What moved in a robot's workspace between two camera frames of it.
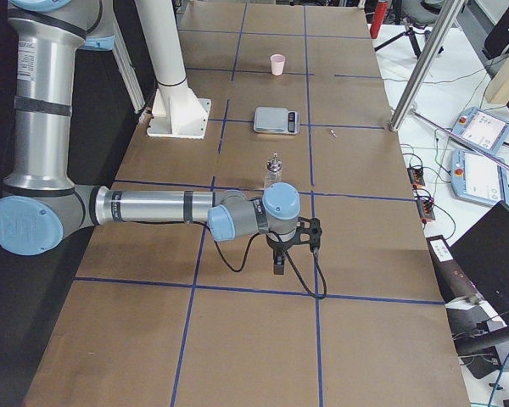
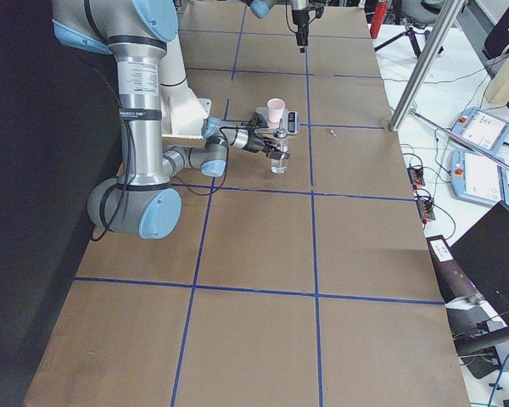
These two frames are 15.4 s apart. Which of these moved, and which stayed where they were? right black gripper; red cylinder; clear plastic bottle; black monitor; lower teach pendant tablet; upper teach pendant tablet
Moved: right black gripper; clear plastic bottle
Stayed: upper teach pendant tablet; red cylinder; lower teach pendant tablet; black monitor
